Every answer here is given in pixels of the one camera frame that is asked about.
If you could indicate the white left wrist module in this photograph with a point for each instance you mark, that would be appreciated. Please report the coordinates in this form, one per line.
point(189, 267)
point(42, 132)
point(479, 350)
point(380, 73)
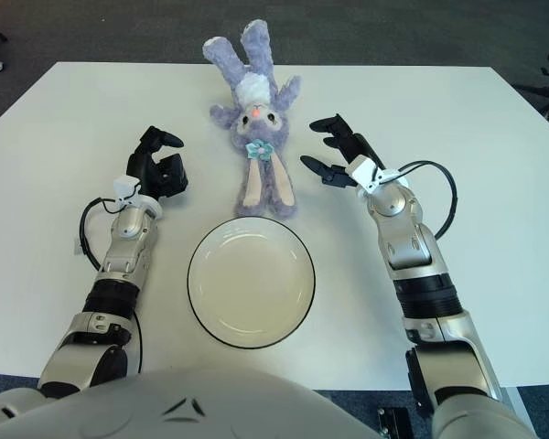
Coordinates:
point(125, 186)

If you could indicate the purple plush bunny doll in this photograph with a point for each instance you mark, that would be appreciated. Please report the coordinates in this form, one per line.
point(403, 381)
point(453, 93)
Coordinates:
point(261, 137)

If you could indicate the white plate black rim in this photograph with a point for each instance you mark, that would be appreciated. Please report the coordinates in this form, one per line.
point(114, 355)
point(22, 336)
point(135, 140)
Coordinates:
point(251, 283)

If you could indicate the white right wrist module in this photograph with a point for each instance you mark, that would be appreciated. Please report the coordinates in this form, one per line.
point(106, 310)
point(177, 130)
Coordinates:
point(366, 171)

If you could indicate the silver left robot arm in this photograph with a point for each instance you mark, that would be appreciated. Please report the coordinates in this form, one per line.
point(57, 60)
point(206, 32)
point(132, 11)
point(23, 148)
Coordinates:
point(123, 256)

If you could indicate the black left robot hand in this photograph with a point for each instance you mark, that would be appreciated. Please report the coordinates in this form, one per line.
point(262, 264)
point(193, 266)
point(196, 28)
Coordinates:
point(146, 174)

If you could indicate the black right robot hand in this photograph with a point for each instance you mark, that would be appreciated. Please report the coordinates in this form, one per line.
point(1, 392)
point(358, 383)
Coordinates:
point(347, 142)

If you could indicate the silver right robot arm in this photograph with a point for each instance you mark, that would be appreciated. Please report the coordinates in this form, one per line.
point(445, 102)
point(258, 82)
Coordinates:
point(407, 238)

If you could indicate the black metal bracket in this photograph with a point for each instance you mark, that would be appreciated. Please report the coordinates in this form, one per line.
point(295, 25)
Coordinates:
point(393, 423)

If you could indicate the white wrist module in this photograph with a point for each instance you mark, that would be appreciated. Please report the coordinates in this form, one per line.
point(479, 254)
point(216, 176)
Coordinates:
point(366, 171)
point(125, 186)

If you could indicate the grey robot torso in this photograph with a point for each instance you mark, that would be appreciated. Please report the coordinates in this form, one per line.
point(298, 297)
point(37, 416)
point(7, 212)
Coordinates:
point(187, 411)

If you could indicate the white table leg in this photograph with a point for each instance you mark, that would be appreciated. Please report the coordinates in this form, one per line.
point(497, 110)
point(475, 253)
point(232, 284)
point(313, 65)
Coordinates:
point(513, 398)

